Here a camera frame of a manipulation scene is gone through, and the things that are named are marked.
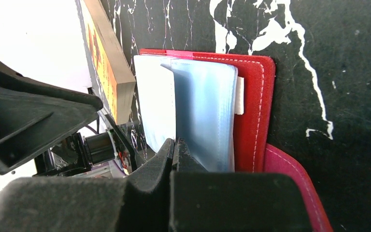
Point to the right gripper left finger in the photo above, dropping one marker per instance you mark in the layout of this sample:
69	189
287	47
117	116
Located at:
136	203

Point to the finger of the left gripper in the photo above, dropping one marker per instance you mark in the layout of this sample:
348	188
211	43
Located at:
35	116

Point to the red card holder wallet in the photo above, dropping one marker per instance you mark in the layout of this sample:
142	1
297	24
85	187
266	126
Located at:
251	151

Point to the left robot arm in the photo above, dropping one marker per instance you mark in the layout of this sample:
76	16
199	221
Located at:
97	142

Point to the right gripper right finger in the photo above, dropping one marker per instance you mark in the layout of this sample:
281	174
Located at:
202	201

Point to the orange book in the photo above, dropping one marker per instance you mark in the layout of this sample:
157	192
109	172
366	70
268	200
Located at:
107	62

